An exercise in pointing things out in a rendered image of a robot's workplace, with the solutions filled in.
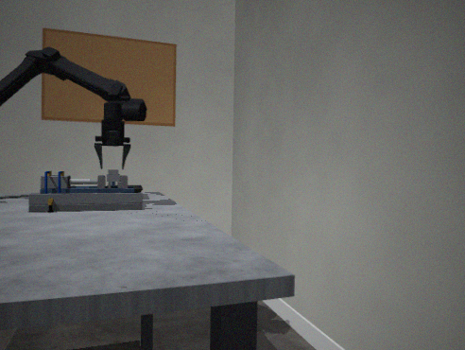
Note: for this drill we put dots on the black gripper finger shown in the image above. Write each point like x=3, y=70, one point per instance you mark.
x=99, y=153
x=127, y=148

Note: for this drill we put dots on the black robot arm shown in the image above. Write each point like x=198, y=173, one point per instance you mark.
x=108, y=89

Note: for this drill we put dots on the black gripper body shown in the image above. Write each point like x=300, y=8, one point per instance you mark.
x=112, y=142

